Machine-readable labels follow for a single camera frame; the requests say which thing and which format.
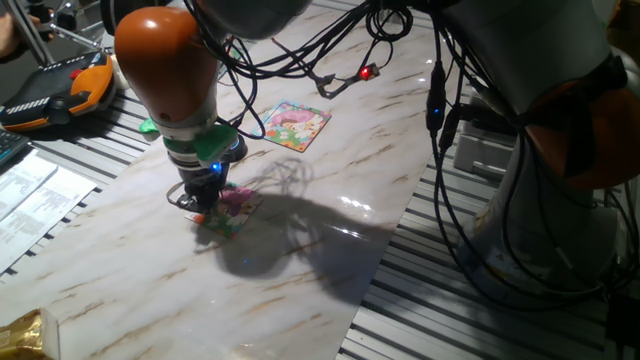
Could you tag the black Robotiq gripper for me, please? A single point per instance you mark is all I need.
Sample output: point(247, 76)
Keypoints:
point(205, 182)

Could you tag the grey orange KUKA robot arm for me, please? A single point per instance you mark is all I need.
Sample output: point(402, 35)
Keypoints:
point(165, 65)

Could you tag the forearm in maroon sleeve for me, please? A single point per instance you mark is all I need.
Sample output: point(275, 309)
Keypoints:
point(12, 57)

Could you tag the colourful cartoon jigsaw puzzle board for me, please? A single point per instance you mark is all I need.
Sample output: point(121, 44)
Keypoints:
point(295, 125)
point(235, 212)

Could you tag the person's bare hand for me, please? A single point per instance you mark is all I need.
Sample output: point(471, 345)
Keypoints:
point(7, 35)

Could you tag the printed white paper sheet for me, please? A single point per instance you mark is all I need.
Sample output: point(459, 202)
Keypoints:
point(22, 182)
point(45, 215)

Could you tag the orange black teach pendant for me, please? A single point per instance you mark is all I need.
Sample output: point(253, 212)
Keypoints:
point(55, 95)

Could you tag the small white carton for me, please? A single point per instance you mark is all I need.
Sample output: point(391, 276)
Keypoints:
point(51, 335)

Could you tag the black filament spool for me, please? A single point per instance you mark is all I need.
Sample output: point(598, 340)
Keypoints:
point(107, 15)

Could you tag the thin grey metal bar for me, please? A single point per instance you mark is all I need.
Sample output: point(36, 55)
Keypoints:
point(75, 35)

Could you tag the gold foil bag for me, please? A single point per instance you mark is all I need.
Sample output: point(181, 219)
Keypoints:
point(20, 337)

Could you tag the thick grey metal bar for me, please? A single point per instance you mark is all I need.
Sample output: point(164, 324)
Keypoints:
point(32, 37)

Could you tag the black metal bar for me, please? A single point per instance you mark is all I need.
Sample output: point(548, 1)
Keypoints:
point(475, 112)

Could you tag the green printed wrist mount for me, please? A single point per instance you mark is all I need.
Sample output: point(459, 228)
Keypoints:
point(217, 142)

